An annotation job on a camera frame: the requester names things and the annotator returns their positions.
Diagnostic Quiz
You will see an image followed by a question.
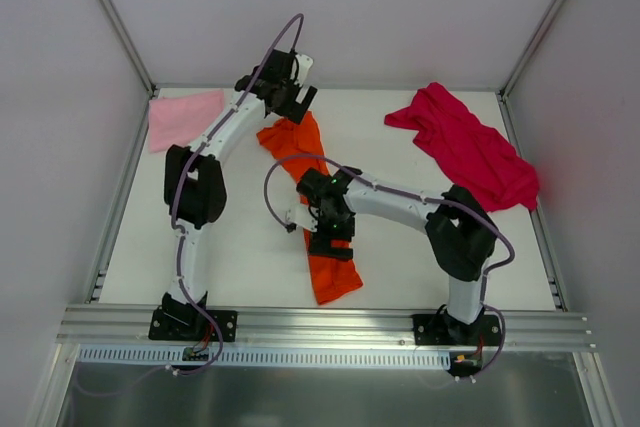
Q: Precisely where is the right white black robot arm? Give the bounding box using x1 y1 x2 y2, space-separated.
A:
285 167 498 344

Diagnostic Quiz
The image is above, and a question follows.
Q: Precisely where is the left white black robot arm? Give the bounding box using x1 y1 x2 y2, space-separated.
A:
161 50 317 340

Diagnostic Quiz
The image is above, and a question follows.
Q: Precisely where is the folded pink t shirt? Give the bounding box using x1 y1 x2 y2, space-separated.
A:
148 90 225 154

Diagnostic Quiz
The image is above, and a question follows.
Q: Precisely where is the magenta t shirt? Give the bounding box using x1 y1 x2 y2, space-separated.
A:
384 82 540 212

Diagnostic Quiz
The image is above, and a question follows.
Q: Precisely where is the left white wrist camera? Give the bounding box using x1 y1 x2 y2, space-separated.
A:
291 53 314 86

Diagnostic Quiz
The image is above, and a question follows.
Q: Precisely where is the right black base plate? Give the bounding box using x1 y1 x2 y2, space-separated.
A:
410 304 503 347

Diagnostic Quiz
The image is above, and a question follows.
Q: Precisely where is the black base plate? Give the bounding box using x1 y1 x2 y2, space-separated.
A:
148 294 238 342
410 304 503 347

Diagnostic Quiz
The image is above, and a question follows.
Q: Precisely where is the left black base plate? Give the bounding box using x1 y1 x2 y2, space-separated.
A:
148 294 238 342

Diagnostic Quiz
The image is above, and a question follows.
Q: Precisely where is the front aluminium rail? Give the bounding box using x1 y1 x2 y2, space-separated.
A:
55 303 597 352

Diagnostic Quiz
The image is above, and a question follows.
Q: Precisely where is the left aluminium frame post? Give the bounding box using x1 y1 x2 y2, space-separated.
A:
69 0 157 95

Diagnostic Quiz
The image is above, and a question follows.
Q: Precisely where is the aluminium frame post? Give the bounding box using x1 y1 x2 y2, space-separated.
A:
69 0 157 95
499 0 599 96

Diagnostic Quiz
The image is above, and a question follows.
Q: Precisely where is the white slotted cable duct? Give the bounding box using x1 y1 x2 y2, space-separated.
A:
77 344 451 371

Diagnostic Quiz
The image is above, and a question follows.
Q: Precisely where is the right aluminium frame post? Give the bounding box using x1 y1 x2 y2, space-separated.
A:
499 0 599 96

